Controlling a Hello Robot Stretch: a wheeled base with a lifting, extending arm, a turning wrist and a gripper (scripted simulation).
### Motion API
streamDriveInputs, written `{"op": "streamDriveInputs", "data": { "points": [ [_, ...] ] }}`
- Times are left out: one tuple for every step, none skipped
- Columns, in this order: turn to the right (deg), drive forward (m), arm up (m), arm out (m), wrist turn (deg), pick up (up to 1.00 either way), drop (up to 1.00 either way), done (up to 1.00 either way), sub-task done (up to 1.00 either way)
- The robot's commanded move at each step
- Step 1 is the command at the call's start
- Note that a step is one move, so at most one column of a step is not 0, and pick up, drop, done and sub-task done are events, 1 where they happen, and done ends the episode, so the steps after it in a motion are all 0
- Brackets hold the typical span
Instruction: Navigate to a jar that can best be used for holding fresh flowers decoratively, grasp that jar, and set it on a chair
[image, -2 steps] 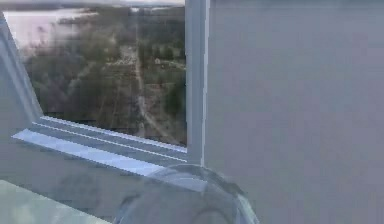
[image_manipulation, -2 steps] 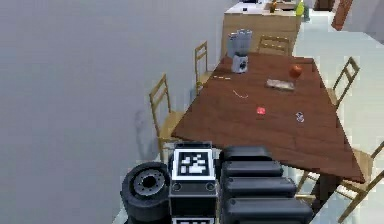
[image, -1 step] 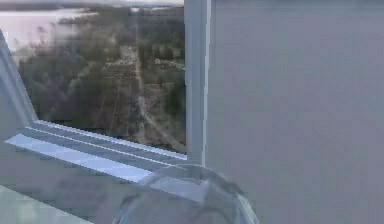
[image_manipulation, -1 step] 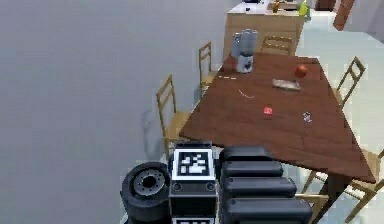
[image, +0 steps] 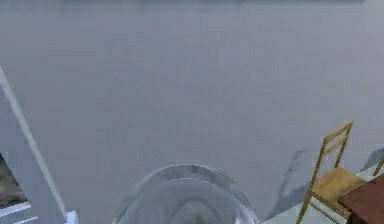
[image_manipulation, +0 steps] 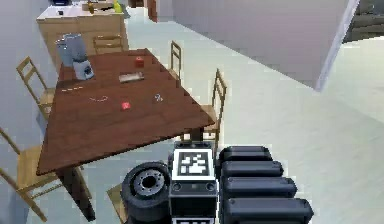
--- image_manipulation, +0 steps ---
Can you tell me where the light wooden chair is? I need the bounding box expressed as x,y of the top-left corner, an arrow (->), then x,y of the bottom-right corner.
166,40 -> 183,82
181,68 -> 228,151
106,182 -> 128,224
0,128 -> 64,223
15,55 -> 57,122
91,34 -> 125,55

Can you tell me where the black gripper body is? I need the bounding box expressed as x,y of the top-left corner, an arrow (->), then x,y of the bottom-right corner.
120,161 -> 172,224

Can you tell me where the thin pale curved strip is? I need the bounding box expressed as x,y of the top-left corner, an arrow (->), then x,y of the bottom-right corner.
88,95 -> 110,104

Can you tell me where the brown wooden dining table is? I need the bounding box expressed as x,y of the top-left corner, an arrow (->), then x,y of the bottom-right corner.
35,48 -> 217,222

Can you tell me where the grey blue jar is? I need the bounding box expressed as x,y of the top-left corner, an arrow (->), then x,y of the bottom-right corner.
55,32 -> 96,81

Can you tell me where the wooden tray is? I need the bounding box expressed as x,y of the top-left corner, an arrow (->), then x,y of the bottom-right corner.
81,0 -> 115,12

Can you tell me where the light wooden counter cabinet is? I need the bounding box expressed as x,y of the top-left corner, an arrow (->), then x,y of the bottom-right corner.
35,1 -> 130,71

